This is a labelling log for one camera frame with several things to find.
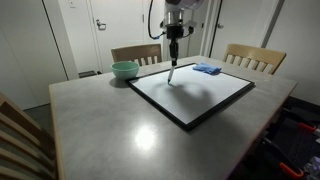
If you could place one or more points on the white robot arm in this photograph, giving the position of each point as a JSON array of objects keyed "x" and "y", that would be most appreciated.
[{"x": 174, "y": 18}]

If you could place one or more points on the round silver door knob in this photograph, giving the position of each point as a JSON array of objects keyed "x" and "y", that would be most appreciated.
[{"x": 220, "y": 26}]

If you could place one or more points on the small white wall plate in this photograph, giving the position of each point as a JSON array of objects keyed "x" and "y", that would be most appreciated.
[{"x": 72, "y": 3}]

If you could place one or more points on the blue cloth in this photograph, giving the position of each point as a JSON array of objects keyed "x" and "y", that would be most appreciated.
[{"x": 206, "y": 68}]

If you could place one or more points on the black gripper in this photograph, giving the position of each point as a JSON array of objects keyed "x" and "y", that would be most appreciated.
[{"x": 174, "y": 32}]

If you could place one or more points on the dark brown slat-back chair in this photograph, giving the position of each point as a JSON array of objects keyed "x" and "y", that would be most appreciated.
[{"x": 133, "y": 51}]

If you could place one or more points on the white door with lever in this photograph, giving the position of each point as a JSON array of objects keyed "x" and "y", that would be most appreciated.
[{"x": 116, "y": 33}]

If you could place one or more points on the black framed whiteboard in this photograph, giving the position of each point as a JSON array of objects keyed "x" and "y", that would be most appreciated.
[{"x": 200, "y": 100}]

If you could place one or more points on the green capped white marker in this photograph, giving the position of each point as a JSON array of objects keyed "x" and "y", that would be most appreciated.
[{"x": 170, "y": 75}]

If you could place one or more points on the white door with knob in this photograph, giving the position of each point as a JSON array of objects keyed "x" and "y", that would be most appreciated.
[{"x": 240, "y": 26}]

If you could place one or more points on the light wooden slat-back chair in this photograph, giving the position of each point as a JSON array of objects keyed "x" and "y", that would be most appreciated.
[
  {"x": 253, "y": 51},
  {"x": 20, "y": 133}
]

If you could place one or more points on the mint green bowl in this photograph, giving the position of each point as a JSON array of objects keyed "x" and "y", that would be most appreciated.
[{"x": 125, "y": 71}]

